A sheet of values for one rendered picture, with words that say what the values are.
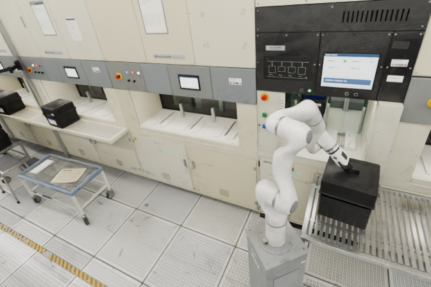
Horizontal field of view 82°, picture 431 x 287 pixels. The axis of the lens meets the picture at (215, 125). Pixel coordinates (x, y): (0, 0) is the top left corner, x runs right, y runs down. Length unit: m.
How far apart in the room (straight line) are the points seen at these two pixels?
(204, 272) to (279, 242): 1.02
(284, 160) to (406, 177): 1.09
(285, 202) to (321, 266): 1.29
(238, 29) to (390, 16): 0.83
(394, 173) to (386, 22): 1.00
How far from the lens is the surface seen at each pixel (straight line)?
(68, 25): 2.89
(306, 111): 1.23
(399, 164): 2.04
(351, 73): 1.71
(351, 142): 2.25
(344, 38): 1.65
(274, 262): 1.60
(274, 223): 1.46
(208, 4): 1.83
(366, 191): 1.63
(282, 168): 1.23
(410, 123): 1.87
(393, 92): 1.77
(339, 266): 2.56
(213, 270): 2.46
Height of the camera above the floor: 2.15
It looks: 31 degrees down
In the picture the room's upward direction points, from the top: 7 degrees counter-clockwise
